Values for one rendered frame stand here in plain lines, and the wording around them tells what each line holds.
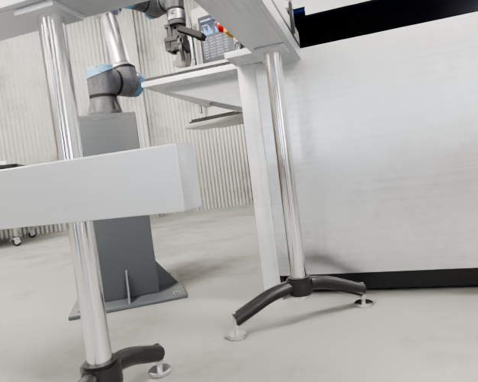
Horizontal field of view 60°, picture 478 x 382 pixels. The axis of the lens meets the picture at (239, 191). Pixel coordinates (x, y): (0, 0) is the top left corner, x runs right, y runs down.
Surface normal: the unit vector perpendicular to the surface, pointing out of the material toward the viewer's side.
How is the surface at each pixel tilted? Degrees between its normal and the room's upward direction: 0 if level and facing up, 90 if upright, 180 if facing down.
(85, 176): 90
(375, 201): 90
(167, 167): 90
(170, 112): 90
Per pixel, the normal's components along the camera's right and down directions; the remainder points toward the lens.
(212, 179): 0.25, 0.02
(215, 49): -0.47, 0.10
